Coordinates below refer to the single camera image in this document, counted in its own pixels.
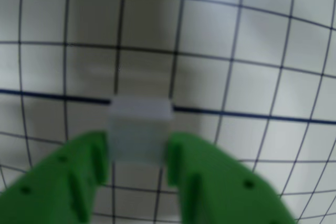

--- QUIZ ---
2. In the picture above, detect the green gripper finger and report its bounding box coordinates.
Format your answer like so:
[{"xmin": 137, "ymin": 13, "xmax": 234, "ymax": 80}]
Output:
[
  {"xmin": 0, "ymin": 130, "xmax": 111, "ymax": 224},
  {"xmin": 167, "ymin": 131, "xmax": 298, "ymax": 224}
]

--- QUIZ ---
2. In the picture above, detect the white cube stone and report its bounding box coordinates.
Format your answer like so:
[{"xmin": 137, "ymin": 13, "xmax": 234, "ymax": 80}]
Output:
[{"xmin": 107, "ymin": 97, "xmax": 174, "ymax": 166}]

